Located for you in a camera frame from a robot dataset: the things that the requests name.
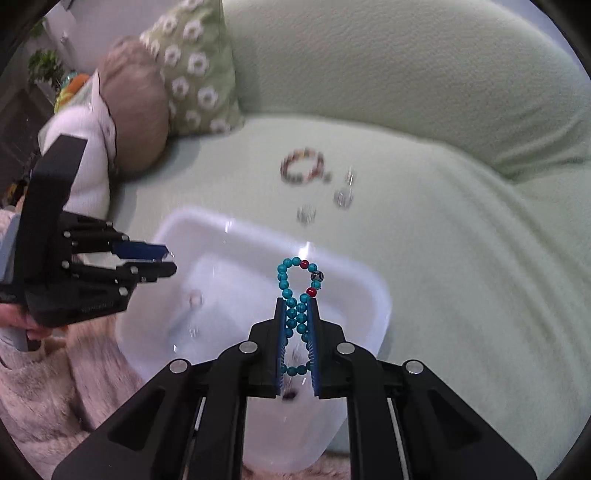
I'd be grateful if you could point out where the turquoise bead bracelet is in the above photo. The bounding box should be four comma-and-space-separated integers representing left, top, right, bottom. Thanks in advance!
275, 256, 326, 377

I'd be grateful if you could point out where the multicolour wooden bead bracelet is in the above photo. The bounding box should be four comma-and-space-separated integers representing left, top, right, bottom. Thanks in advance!
279, 146, 334, 186

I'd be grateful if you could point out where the person's left hand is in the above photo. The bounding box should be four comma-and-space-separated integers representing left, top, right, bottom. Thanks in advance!
0, 304, 52, 341

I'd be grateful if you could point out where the white fluffy plush toy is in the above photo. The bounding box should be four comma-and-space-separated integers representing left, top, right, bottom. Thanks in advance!
40, 73, 116, 220

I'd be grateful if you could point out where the white plastic tray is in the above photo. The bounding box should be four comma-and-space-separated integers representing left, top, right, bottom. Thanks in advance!
115, 207, 392, 473

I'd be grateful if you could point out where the brown round plush cushion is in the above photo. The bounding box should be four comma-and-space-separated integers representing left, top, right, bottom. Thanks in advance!
97, 37, 169, 178

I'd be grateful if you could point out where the green potted plant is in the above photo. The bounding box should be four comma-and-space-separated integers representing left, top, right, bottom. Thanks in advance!
27, 49, 64, 89

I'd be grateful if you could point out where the green textured seat cover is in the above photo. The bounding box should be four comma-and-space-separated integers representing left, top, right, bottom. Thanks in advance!
108, 115, 591, 480

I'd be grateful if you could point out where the green daisy pillow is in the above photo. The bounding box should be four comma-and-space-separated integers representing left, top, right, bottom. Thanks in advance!
139, 0, 242, 136

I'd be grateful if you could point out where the green sofa backrest cushion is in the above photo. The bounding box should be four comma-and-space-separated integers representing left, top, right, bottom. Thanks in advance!
223, 1, 590, 179

